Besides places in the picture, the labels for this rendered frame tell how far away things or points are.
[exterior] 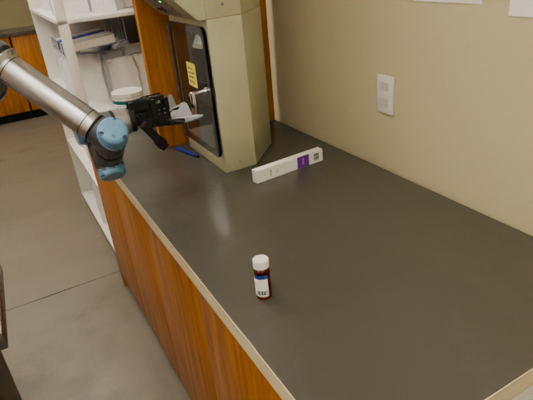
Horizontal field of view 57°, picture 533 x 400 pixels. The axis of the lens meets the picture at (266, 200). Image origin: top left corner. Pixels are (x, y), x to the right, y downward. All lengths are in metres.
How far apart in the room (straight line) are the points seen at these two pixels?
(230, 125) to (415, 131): 0.55
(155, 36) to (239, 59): 0.40
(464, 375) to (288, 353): 0.29
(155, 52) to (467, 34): 1.03
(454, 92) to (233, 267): 0.70
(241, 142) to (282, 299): 0.71
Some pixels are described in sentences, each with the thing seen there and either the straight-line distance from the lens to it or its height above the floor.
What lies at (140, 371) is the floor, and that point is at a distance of 2.32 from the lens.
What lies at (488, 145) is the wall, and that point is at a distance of 1.33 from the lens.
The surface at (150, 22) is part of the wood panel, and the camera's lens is 1.82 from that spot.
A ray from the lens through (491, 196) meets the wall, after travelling 1.36.
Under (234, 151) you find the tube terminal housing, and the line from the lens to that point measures 1.59.
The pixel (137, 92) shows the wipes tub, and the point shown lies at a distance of 2.18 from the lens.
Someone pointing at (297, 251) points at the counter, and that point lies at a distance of 1.17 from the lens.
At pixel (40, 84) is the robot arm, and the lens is 1.35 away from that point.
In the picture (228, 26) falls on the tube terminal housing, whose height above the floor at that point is 1.38.
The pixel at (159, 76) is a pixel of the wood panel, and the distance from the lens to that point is 1.84.
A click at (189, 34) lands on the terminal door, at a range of 1.59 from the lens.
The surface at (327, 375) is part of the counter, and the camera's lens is 0.87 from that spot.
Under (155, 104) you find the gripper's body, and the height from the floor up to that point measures 1.20.
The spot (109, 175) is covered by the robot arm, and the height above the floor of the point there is 1.06.
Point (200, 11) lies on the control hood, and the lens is 1.48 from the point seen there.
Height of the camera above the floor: 1.58
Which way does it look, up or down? 27 degrees down
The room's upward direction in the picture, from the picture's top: 5 degrees counter-clockwise
